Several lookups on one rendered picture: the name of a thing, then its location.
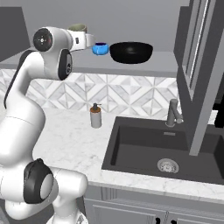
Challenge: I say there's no blue bowl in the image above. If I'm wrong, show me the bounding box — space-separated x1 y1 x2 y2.
92 42 109 56

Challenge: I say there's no dark grey cabinet door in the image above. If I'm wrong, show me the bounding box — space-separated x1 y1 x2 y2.
0 6 32 63

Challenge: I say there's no black bowl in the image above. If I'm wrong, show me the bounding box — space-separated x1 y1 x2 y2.
108 41 154 65

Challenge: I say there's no dark grey sink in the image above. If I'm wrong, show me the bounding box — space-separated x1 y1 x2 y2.
101 115 224 186

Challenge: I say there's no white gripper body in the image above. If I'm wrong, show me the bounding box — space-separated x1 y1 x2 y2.
84 32 96 49

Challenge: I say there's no grey-green cup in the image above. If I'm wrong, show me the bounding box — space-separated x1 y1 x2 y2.
67 24 88 35

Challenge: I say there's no grey tap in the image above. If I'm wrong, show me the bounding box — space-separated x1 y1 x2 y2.
164 98 185 128

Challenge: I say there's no grey wall cabinet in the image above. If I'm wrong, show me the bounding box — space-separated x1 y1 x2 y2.
0 0 191 79

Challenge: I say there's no grey base cabinet door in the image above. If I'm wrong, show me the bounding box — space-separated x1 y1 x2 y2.
83 197 170 224
168 210 224 224

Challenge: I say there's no grey soap dispenser brown top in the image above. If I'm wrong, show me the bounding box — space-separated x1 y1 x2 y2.
89 102 102 129

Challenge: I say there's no grey glass-panel cabinet door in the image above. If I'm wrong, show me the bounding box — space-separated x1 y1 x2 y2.
173 0 224 157

